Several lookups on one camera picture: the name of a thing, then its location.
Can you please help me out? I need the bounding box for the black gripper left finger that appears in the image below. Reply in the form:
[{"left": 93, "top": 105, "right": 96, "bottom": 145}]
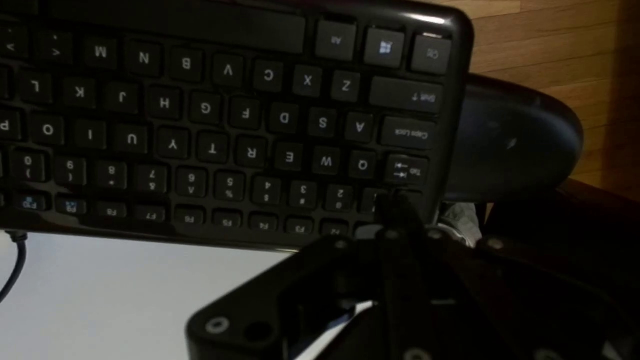
[{"left": 185, "top": 189, "right": 407, "bottom": 360}]

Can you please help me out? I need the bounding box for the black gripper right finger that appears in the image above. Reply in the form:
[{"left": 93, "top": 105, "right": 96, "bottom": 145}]
[{"left": 402, "top": 191, "right": 640, "bottom": 360}]

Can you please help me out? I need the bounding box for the black computer keyboard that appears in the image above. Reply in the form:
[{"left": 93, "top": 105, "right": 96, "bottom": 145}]
[{"left": 0, "top": 0, "right": 477, "bottom": 250}]

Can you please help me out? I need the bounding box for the white cloth under desk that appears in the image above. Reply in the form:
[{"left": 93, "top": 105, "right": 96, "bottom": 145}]
[{"left": 438, "top": 201, "right": 485, "bottom": 249}]

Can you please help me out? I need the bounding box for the black leather office chair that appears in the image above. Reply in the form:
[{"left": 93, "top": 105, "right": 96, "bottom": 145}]
[{"left": 438, "top": 72, "right": 640, "bottom": 308}]

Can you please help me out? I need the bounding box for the black keyboard cable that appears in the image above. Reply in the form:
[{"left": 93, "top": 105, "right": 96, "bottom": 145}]
[{"left": 0, "top": 228, "right": 31, "bottom": 304}]

